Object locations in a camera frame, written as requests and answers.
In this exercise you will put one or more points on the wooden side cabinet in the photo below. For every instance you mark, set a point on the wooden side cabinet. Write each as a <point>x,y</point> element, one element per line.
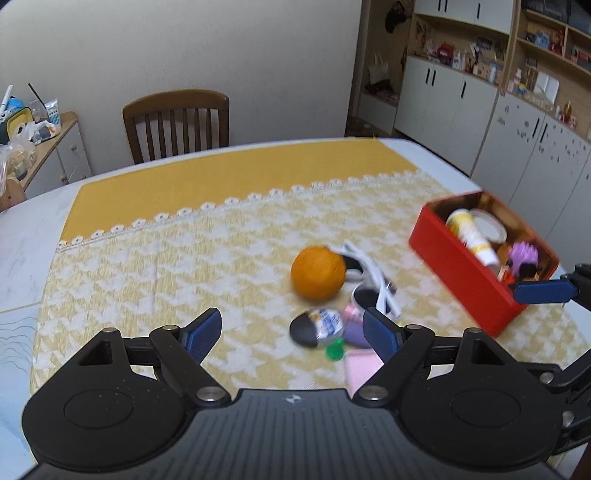
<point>58,162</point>

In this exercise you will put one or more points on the black clear dental floss case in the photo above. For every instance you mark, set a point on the black clear dental floss case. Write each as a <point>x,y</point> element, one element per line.
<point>317,327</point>

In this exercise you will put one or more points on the purple rectangular block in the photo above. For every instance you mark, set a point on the purple rectangular block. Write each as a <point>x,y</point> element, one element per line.
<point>353,335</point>

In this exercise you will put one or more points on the red metal tin box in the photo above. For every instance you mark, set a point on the red metal tin box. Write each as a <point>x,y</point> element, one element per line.
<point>489,301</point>

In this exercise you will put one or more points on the pink tube with yellow cap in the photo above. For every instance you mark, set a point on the pink tube with yellow cap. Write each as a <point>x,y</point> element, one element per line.
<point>353,314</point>

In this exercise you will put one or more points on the yellow houndstooth tablecloth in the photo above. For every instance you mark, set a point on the yellow houndstooth tablecloth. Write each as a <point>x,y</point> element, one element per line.
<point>159,245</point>

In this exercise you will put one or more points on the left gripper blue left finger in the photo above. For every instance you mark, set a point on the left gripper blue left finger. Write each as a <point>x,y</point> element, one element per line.
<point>200,335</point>

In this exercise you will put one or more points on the pink square box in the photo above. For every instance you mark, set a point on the pink square box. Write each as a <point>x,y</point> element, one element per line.
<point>360,365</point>

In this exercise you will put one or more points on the white cabinet with shelves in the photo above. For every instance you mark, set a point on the white cabinet with shelves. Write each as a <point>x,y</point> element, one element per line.
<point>498,89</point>

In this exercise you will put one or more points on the white lid in box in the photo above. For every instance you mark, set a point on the white lid in box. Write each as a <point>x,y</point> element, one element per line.
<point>489,226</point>

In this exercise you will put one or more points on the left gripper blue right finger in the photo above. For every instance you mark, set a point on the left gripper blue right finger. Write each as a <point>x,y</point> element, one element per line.
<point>383,334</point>

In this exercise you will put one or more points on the white sunglasses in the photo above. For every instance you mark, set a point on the white sunglasses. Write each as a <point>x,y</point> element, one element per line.
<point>373,289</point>

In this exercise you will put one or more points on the wooden chair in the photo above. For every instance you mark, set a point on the wooden chair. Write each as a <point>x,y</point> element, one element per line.
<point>176,122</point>

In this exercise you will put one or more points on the small green ball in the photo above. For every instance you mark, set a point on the small green ball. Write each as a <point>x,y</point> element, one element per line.
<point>335,351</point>

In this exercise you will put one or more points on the purple spiky toy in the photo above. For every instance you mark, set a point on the purple spiky toy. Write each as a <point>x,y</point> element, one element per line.
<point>523,255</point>

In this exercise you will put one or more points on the yellow white supplement bottle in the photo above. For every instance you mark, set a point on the yellow white supplement bottle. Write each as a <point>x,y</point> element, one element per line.
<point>462,225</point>

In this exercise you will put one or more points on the orange fruit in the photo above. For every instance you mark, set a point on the orange fruit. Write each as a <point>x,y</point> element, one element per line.
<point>317,273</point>

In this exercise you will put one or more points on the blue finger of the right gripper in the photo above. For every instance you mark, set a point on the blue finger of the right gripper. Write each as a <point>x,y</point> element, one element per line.
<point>544,292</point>

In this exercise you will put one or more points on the white tote bag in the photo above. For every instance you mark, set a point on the white tote bag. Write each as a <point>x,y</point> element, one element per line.
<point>379,71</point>

